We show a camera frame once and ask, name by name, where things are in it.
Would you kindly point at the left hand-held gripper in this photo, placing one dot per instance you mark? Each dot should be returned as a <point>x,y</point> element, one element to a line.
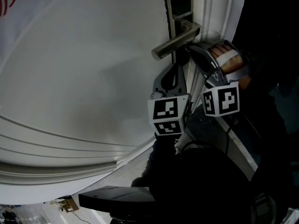
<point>168,111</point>

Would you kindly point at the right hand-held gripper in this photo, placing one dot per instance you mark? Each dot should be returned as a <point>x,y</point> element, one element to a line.
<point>224,99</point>

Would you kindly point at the white door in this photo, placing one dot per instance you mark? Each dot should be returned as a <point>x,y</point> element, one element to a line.
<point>81,78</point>

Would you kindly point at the person's left forearm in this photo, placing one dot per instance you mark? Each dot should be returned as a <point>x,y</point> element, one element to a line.
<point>163,162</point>

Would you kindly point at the person's right forearm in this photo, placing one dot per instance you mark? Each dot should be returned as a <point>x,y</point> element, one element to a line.
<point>264,76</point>

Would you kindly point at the red-lettered paper door notice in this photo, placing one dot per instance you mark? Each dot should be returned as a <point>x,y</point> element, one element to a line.
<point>14,24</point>

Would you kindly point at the person's right hand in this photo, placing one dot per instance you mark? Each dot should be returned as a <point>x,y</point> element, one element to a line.
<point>232,65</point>

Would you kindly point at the person's black-clothed torso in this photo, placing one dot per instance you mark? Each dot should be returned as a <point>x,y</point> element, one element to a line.
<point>205,185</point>

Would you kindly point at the black flat box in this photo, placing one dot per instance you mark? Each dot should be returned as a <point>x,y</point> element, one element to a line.
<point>116,198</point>

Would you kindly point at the person's grey shoe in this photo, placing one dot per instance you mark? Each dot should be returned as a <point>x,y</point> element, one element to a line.
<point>264,209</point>

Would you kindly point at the small cardboard box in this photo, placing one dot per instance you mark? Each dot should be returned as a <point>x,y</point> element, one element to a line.
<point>69,205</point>

